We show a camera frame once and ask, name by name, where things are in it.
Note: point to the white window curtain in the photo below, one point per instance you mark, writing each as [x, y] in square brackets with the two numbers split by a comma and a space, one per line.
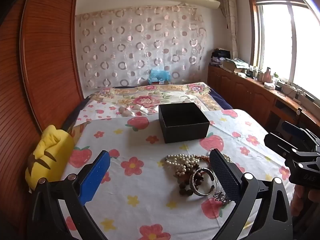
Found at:
[231, 22]

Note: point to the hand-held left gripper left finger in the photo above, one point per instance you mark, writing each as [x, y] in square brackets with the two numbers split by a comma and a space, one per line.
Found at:
[96, 176]

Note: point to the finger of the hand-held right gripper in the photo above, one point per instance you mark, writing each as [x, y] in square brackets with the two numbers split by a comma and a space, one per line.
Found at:
[292, 128]
[277, 142]

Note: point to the blue plastic bag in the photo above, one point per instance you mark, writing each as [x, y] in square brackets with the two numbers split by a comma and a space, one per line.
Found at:
[158, 76]

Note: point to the window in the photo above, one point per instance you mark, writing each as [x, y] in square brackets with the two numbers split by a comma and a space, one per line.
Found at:
[277, 37]

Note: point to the floral bedspread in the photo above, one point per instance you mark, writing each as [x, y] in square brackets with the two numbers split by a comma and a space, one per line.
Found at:
[150, 97]

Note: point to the yellow plush toy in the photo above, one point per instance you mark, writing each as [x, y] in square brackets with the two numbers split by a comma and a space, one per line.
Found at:
[53, 152]

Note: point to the orange bead strand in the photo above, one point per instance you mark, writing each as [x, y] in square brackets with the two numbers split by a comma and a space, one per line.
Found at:
[202, 157]

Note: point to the person's right hand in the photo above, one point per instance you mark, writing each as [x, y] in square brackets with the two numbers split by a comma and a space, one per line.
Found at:
[303, 201]

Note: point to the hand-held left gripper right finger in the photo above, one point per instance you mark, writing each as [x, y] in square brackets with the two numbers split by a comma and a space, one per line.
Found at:
[225, 177]

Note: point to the silver brooch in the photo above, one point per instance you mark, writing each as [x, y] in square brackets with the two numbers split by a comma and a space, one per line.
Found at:
[221, 196]

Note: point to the circle-patterned sheer curtain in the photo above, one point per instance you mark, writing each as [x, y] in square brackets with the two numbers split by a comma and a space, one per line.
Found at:
[140, 45]

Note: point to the silver bangle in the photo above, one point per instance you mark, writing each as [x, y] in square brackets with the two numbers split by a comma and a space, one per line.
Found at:
[193, 188]

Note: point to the dark blue mattress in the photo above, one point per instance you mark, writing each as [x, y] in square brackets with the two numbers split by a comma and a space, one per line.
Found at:
[221, 100]

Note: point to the pink bottle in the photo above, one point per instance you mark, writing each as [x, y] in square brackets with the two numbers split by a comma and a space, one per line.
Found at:
[268, 75]

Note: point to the black cardboard box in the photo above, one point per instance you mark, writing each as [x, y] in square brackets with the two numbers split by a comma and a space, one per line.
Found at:
[185, 130]

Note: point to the wooden cabinet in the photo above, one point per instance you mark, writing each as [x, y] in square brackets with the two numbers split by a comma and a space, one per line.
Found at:
[242, 92]

